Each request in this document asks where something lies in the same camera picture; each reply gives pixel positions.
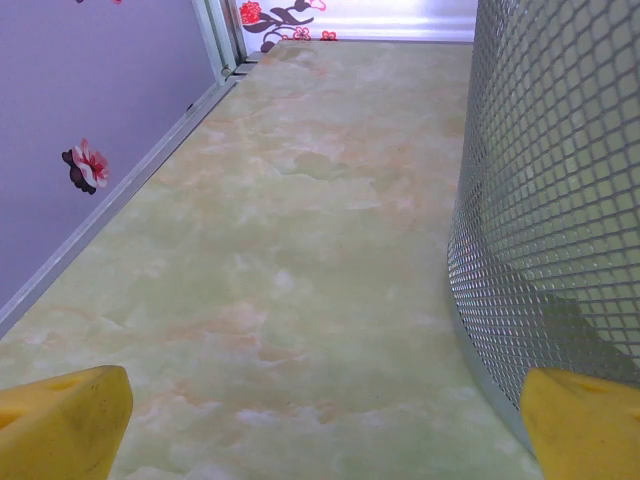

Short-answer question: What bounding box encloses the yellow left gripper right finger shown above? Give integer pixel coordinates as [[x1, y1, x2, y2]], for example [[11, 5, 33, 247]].
[[519, 368, 640, 480]]

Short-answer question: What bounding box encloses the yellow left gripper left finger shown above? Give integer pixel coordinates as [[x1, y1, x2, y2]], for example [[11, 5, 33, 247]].
[[0, 364, 134, 480]]

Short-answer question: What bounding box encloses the transparent plastic bin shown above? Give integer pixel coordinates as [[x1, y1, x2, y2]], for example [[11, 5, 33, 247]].
[[446, 0, 640, 456]]

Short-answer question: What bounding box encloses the aluminium table side rail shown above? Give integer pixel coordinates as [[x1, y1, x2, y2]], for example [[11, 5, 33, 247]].
[[0, 74, 246, 339]]

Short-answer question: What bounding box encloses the aluminium frame post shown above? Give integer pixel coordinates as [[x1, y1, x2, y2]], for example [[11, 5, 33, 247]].
[[192, 0, 249, 86]]

